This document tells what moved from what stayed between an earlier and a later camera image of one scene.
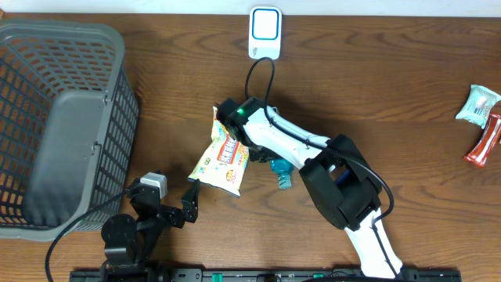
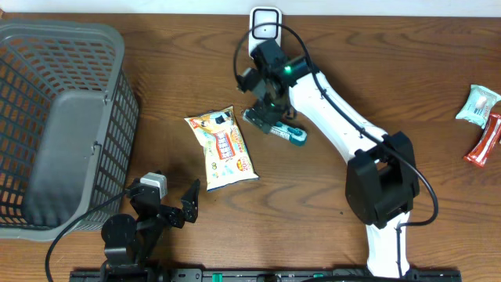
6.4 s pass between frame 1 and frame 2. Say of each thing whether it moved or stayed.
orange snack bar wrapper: stayed
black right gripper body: moved
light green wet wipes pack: stayed
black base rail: stayed
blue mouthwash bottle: moved
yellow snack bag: moved
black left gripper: stayed
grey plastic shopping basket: stayed
